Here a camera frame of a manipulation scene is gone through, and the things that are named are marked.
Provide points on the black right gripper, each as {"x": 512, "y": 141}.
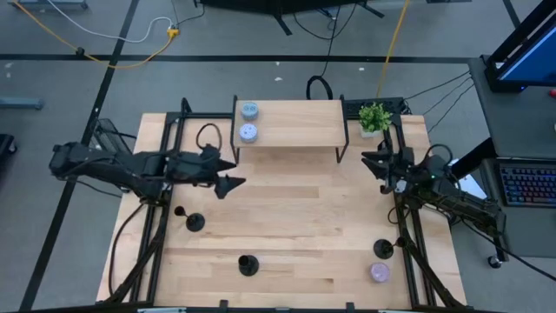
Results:
{"x": 412, "y": 173}

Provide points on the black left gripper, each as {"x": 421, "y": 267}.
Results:
{"x": 191, "y": 167}

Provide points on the medium black candlestick holder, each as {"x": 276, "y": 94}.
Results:
{"x": 195, "y": 222}

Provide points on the blue floral candle tin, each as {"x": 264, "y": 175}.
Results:
{"x": 249, "y": 110}

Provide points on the tall black candlestick holder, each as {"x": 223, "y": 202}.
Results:
{"x": 383, "y": 249}

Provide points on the short black candlestick holder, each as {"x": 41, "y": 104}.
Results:
{"x": 249, "y": 266}

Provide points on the pink candle tin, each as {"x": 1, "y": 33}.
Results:
{"x": 380, "y": 272}

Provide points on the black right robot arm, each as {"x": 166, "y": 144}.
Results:
{"x": 469, "y": 204}

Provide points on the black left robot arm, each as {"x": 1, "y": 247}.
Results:
{"x": 108, "y": 167}

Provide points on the white leaf-patterned candle tin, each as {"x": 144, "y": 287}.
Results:
{"x": 248, "y": 132}

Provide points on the green plant in white pot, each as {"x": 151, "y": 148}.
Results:
{"x": 374, "y": 118}

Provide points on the wooden shelf with black legs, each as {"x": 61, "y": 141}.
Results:
{"x": 295, "y": 124}

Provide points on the white paper sheet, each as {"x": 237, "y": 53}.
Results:
{"x": 475, "y": 187}

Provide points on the grey side desk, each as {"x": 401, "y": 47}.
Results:
{"x": 512, "y": 121}

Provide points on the black backlit keyboard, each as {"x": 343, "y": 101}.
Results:
{"x": 527, "y": 184}

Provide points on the black partition panel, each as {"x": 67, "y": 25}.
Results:
{"x": 280, "y": 21}

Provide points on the black computer monitor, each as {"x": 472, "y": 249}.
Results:
{"x": 530, "y": 56}

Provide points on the grey metal foot bar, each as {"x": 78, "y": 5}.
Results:
{"x": 65, "y": 3}
{"x": 21, "y": 103}

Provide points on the silver metal bracket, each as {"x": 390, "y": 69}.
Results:
{"x": 400, "y": 186}

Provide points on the black aluminium table frame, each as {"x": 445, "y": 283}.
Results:
{"x": 171, "y": 130}

